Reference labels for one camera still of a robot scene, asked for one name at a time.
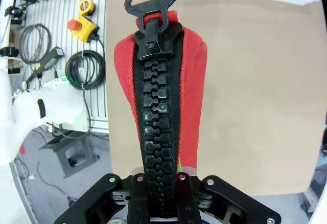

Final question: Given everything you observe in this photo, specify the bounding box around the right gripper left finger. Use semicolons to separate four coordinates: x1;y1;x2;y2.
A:
53;167;149;224

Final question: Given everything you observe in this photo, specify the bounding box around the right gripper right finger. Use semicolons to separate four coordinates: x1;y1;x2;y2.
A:
177;167;282;224

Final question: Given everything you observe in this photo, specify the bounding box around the red campus zipper pouch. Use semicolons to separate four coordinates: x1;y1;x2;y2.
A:
113;0;209;221

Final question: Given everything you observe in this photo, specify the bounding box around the black clamp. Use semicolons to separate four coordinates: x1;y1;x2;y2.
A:
4;4;28;25
0;46;19;58

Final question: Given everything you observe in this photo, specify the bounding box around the yellow tape measure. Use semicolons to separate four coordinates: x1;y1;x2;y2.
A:
78;0;96;17

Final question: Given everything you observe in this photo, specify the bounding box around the black metal stand bracket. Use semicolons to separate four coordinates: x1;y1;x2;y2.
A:
38;136;99;178

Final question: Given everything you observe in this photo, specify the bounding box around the black cable coil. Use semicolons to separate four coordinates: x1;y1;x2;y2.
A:
65;50;106;91

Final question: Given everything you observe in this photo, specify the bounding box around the grey handheld enabling switch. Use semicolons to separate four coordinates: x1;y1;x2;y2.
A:
24;46;64;89

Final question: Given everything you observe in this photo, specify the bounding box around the grey cable coil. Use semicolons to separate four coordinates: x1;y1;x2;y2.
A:
19;23;53;65

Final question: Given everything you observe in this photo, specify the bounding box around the slotted aluminium base plate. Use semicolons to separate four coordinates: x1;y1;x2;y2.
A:
7;0;108;132

